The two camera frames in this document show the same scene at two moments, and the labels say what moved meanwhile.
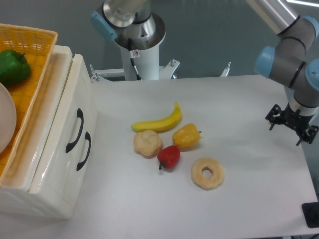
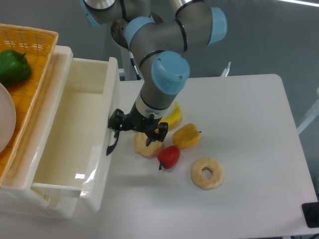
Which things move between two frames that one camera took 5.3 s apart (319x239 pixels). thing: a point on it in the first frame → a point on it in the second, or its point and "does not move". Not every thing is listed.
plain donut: [210, 183] does not move
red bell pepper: [168, 157] does not move
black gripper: [300, 123] → [134, 121]
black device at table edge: [311, 213] does not move
